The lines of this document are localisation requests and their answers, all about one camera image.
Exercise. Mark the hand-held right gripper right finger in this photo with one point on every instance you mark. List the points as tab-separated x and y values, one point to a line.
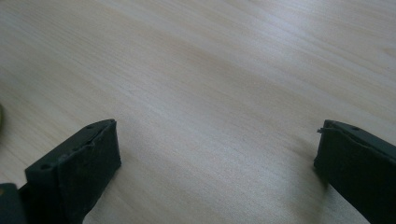
361	168

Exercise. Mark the green bottle with white cap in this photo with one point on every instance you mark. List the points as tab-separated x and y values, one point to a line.
1	123

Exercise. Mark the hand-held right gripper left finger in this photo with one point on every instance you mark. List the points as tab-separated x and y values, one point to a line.
77	174

